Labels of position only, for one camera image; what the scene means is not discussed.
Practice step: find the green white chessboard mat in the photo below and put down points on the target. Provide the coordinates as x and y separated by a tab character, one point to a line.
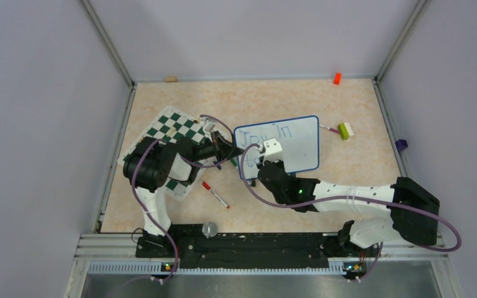
170	125

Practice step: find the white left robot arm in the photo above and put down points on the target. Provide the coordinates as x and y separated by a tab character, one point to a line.
151	163

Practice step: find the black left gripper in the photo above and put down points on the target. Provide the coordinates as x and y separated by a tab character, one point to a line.
225	151

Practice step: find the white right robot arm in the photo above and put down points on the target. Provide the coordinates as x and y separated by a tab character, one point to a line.
391	212

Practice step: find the red cap marker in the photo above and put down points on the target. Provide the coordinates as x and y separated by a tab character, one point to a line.
223	202

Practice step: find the light wooden chess piece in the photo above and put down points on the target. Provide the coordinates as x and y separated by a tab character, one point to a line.
172	132

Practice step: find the grey round knob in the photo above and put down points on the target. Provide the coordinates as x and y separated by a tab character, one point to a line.
210	229

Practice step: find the green white toy brick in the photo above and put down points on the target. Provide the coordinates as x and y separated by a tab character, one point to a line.
345	131

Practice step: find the purple toy block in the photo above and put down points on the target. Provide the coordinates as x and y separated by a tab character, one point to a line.
401	145

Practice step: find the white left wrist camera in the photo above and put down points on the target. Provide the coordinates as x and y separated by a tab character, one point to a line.
208	125

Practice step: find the green cap marker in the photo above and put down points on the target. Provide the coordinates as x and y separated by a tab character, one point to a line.
234	163

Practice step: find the orange toy block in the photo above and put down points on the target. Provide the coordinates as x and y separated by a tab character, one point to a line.
337	79

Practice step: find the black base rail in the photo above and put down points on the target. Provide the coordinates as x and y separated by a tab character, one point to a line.
249	250

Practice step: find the wooden cork piece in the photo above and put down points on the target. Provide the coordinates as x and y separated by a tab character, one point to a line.
170	79

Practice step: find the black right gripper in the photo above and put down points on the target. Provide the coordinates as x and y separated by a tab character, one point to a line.
279	163

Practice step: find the purple cap marker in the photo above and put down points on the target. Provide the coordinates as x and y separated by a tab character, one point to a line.
334	130

